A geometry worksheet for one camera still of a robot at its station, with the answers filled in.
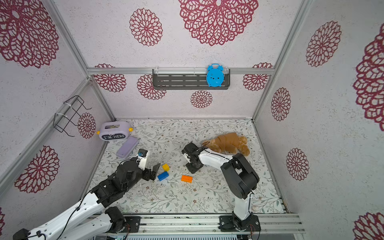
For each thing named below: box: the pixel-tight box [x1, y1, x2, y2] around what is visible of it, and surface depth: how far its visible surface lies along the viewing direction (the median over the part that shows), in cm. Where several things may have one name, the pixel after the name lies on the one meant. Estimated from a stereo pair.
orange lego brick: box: [181, 175, 193, 183], surface depth 90 cm
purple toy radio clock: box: [96, 121, 134, 141], surface depth 105 cm
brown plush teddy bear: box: [202, 132, 250, 157], surface depth 97 cm
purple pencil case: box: [116, 136, 139, 159], surface depth 103 cm
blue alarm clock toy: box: [206, 63, 225, 87], surface depth 90 cm
